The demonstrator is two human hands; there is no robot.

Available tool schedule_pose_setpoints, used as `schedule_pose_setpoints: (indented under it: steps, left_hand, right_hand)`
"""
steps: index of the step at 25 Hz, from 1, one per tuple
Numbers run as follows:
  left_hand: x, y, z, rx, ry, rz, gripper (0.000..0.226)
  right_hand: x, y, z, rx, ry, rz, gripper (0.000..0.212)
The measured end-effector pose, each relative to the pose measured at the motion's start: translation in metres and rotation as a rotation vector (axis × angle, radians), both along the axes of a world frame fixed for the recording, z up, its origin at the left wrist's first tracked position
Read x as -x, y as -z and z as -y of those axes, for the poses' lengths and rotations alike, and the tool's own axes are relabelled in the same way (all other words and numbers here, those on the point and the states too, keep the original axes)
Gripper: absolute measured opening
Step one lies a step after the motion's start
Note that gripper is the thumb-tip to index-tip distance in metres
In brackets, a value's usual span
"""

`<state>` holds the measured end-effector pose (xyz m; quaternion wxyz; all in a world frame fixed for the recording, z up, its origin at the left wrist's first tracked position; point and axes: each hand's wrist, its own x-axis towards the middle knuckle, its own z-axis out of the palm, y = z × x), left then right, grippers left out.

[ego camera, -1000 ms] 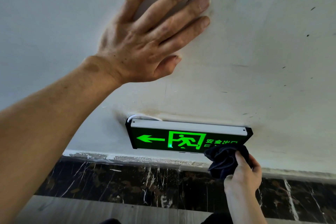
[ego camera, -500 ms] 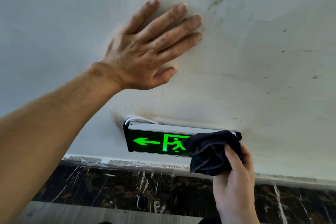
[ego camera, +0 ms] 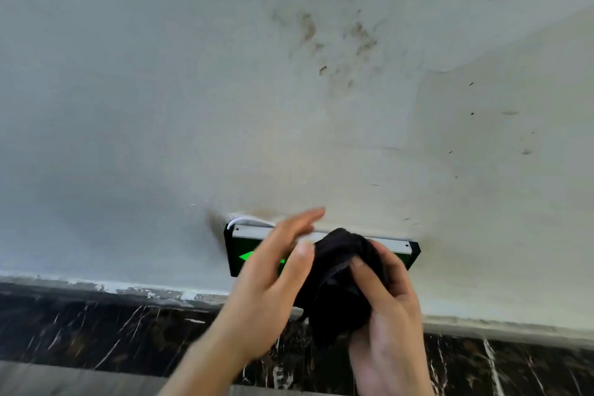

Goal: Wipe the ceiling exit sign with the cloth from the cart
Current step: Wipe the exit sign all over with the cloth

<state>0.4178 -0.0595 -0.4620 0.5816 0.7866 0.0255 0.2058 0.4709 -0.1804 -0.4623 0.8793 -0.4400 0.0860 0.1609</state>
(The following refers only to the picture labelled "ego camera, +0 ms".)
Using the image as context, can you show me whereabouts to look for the person's left hand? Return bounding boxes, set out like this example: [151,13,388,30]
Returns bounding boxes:
[211,207,325,364]

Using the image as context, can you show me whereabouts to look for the person's right hand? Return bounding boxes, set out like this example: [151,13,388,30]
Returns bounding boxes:
[348,240,435,396]

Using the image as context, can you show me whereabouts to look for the white cable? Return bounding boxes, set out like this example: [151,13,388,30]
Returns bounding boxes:
[226,216,277,230]

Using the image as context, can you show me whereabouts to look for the green exit sign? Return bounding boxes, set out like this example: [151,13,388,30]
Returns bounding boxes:
[223,222,422,278]

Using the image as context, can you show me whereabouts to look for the black cleaning cloth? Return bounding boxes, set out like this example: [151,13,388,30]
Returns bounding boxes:
[293,227,390,350]

